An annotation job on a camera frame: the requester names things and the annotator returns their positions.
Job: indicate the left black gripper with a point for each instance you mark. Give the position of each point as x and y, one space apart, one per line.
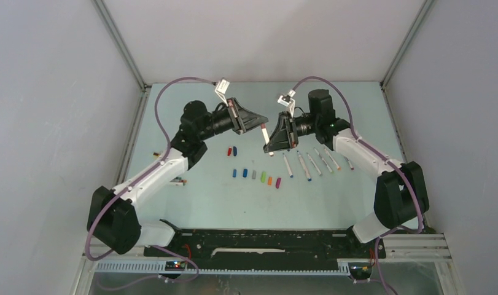
241 118

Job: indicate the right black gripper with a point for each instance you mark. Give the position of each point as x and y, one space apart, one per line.
281 137

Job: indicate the brown cap marker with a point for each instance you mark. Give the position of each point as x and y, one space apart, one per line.
266 138

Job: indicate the green pen cap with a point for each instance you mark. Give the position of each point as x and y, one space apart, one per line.
263 177

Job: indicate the light blue marker body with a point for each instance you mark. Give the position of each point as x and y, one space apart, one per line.
288 167

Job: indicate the green cap marker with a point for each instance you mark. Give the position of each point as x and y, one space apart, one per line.
323 161

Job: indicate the orange cap marker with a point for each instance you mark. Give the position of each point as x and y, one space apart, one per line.
337 166

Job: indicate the purple cap marker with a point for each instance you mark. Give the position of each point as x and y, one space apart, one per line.
349 163

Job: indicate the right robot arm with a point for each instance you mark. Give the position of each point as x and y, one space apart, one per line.
400 194

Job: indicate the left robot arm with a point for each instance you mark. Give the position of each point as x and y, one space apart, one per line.
114 213

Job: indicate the green red marker cluster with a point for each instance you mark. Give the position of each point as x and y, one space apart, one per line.
178 182

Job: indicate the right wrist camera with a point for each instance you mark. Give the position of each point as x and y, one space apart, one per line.
288 101

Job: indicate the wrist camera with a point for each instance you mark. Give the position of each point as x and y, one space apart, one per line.
288 101
220 89

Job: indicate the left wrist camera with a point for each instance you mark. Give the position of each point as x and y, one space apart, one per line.
220 89

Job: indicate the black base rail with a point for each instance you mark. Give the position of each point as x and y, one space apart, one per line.
270 250

